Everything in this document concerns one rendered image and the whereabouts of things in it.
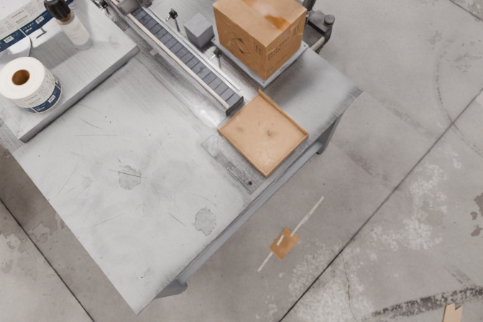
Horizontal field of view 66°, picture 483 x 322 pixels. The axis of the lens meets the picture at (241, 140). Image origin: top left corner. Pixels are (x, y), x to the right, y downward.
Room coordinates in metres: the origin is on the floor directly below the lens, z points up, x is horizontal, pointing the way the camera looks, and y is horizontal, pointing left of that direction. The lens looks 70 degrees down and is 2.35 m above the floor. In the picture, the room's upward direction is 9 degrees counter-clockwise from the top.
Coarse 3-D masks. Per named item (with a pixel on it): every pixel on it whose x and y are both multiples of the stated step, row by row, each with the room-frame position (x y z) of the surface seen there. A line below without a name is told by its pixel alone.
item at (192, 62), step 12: (144, 12) 1.28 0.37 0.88; (144, 24) 1.21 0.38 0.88; (156, 24) 1.20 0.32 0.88; (156, 36) 1.13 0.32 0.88; (168, 36) 1.12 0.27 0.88; (168, 48) 1.05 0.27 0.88; (180, 48) 1.04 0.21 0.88; (192, 60) 0.97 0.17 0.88; (204, 72) 0.90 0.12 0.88; (216, 84) 0.83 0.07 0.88; (228, 96) 0.76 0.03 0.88; (228, 108) 0.70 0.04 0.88
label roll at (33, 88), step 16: (16, 64) 0.99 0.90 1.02; (32, 64) 0.97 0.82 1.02; (0, 80) 0.92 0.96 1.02; (16, 80) 0.92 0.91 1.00; (32, 80) 0.89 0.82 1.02; (48, 80) 0.90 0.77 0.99; (16, 96) 0.83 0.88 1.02; (32, 96) 0.83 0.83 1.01; (48, 96) 0.85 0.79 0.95; (32, 112) 0.82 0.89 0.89
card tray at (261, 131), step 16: (256, 96) 0.76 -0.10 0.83; (240, 112) 0.69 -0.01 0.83; (256, 112) 0.68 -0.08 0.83; (272, 112) 0.67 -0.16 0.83; (224, 128) 0.63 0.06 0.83; (240, 128) 0.62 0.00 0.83; (256, 128) 0.61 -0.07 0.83; (272, 128) 0.60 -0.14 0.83; (288, 128) 0.59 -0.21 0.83; (240, 144) 0.54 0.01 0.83; (256, 144) 0.53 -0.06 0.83; (272, 144) 0.52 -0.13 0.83; (288, 144) 0.51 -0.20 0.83; (256, 160) 0.46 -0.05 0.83; (272, 160) 0.45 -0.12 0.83
